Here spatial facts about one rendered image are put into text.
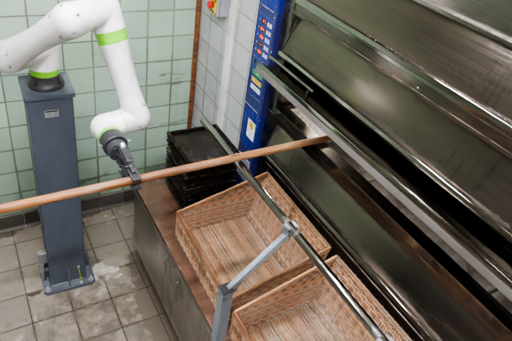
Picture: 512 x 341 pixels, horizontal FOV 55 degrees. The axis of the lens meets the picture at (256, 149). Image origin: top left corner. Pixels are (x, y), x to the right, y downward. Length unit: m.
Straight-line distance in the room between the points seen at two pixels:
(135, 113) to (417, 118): 1.05
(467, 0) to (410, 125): 0.42
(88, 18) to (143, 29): 1.09
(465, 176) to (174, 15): 1.91
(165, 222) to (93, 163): 0.90
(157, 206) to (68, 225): 0.46
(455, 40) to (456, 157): 0.34
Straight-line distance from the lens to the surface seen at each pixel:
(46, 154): 2.43
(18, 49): 2.02
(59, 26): 1.81
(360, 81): 1.84
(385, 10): 1.74
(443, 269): 1.74
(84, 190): 1.71
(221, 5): 2.61
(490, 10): 1.50
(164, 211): 2.56
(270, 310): 2.11
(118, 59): 1.94
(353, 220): 2.02
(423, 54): 1.61
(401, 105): 1.72
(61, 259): 2.88
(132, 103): 1.98
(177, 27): 2.96
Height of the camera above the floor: 2.29
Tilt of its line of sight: 34 degrees down
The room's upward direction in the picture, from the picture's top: 10 degrees clockwise
